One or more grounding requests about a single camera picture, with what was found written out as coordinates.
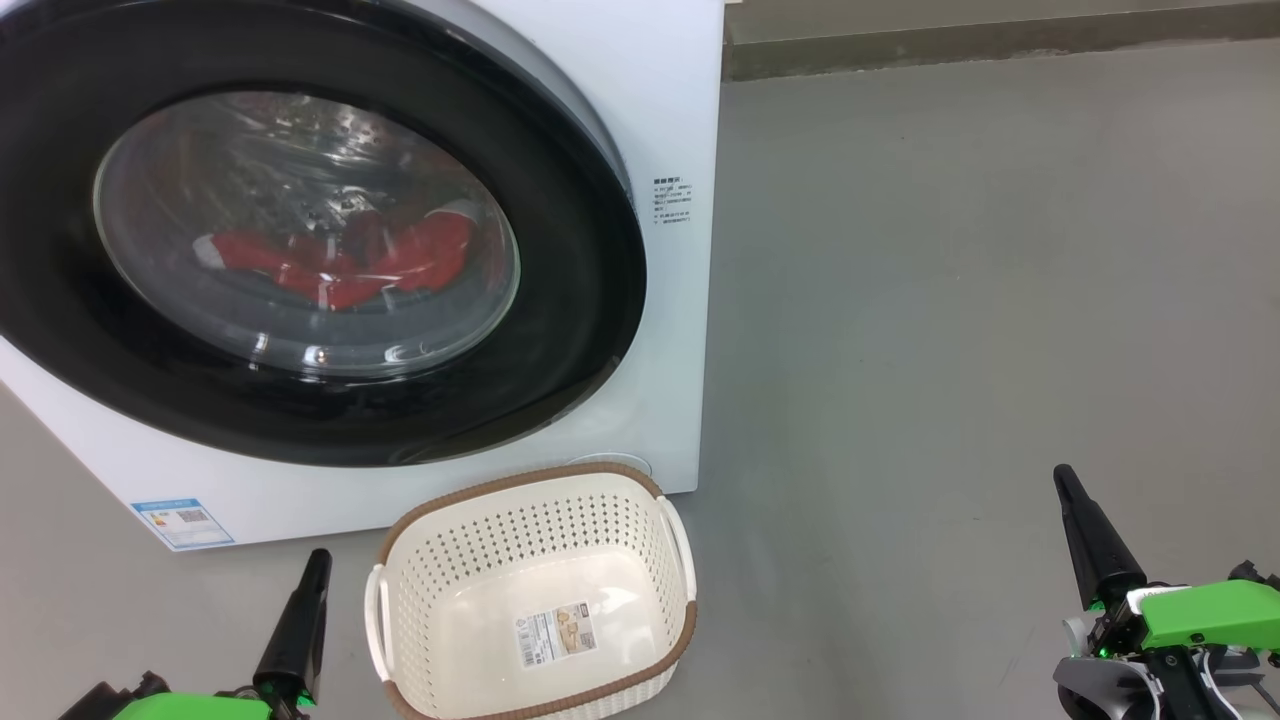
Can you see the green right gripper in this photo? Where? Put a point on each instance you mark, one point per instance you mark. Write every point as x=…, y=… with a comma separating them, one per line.
x=1200, y=615

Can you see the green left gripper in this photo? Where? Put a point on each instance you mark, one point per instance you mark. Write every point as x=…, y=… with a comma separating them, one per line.
x=200, y=707

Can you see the red and white garment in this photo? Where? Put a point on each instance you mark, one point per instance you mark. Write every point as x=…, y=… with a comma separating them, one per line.
x=420, y=255

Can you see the round black glass washer door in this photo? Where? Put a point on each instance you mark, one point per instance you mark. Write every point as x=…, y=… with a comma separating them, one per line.
x=580, y=330

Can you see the cream basket with brown rim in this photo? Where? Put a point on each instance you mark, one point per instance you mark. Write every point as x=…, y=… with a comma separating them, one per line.
x=480, y=560

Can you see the printed paper label sticker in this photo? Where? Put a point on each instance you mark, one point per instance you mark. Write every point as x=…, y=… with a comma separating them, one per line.
x=555, y=635

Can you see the white front-load washing machine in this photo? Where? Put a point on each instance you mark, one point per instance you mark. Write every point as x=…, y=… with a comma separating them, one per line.
x=680, y=380

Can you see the blue energy label sticker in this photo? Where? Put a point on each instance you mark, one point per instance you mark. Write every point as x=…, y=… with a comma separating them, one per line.
x=185, y=523

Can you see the round drain filter cover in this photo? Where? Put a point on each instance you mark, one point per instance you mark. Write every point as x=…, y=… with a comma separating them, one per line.
x=612, y=460

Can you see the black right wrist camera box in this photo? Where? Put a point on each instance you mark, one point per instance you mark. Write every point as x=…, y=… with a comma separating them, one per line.
x=1255, y=575

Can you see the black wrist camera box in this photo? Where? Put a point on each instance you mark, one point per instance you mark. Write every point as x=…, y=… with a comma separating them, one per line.
x=1255, y=575
x=120, y=700

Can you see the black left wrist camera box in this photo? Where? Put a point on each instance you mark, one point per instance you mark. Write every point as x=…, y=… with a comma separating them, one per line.
x=120, y=700

